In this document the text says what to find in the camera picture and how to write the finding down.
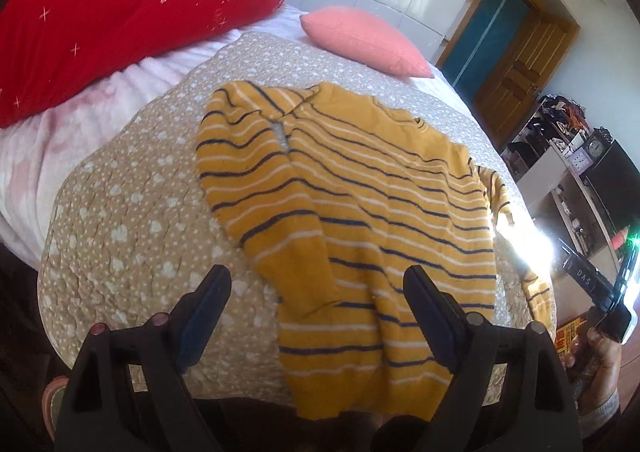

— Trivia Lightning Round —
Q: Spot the red embroidered pillow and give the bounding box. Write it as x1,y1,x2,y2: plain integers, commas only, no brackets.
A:
1,0,285,128

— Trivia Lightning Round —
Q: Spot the brown wooden door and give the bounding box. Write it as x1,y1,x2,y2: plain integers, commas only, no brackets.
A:
436,0,580,151

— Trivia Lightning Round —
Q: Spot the yellow striped knit sweater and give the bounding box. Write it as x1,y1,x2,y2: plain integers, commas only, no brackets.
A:
195,80,552,420

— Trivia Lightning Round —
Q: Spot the black television screen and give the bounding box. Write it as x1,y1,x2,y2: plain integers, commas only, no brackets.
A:
585,141,640,235

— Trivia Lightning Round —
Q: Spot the white shelf unit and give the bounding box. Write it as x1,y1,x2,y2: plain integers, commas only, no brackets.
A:
502,94,622,279

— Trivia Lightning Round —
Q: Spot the person's right hand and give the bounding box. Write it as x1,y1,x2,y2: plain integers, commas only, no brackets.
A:
565,323,623,415

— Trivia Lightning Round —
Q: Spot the pink small pillow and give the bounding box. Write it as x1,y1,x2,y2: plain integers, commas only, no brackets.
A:
299,6,434,79

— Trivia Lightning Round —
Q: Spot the beige spotted quilt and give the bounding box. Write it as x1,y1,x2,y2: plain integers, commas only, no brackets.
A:
38,32,556,409

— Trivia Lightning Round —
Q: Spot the small desk clock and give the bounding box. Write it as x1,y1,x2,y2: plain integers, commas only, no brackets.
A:
584,127,613,166

